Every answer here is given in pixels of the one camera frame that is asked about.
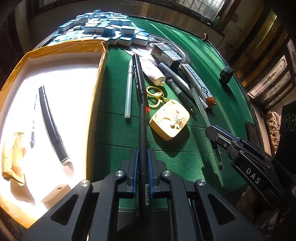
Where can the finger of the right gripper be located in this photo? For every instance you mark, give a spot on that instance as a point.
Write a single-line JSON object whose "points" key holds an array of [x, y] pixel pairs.
{"points": [[228, 134], [222, 140]]}

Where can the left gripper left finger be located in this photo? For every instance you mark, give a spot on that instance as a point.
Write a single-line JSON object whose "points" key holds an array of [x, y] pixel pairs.
{"points": [[130, 167]]}

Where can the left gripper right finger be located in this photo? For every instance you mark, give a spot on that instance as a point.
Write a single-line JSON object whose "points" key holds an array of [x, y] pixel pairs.
{"points": [[157, 187]]}

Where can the clear gel pen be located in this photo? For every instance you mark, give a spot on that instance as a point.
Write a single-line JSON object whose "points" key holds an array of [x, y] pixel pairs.
{"points": [[204, 115]]}

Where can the black red-tip pen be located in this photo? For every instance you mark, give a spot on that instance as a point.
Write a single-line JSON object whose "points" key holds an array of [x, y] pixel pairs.
{"points": [[143, 108]]}

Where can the cream cartoon keychain case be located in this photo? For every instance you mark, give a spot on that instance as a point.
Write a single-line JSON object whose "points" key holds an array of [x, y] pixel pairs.
{"points": [[169, 120]]}

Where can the black rod-shaped pen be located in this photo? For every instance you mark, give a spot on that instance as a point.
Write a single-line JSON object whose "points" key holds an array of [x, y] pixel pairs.
{"points": [[52, 131]]}

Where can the dark smartphone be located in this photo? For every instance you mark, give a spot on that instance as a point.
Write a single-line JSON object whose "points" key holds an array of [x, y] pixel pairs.
{"points": [[251, 133]]}

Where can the black grip gel pen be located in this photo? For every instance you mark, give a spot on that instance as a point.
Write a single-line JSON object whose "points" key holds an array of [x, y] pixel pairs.
{"points": [[181, 96]]}

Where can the black dome-shaped device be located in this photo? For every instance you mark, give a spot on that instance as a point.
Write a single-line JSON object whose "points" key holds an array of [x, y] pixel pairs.
{"points": [[225, 75]]}

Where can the white marker pen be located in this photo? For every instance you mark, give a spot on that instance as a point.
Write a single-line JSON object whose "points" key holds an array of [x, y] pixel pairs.
{"points": [[176, 78]]}

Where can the translucent white pen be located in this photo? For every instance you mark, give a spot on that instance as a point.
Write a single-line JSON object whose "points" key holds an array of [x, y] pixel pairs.
{"points": [[128, 96]]}

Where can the gold key rings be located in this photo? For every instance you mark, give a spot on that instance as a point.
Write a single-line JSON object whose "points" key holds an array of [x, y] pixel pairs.
{"points": [[154, 96]]}

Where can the white glue tube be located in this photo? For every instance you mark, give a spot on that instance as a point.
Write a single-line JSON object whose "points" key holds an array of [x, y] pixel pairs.
{"points": [[152, 72]]}

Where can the small dark card box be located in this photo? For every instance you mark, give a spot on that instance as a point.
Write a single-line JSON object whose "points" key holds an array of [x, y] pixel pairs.
{"points": [[163, 53]]}

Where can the yellow taped cardboard box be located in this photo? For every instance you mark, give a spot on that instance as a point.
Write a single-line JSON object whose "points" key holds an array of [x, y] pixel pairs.
{"points": [[32, 177]]}

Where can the window with metal grille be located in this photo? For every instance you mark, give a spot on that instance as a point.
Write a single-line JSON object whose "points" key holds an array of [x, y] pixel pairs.
{"points": [[206, 10]]}

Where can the pile of blue mahjong tiles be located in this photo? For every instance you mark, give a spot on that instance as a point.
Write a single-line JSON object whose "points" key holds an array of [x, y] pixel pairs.
{"points": [[110, 27]]}

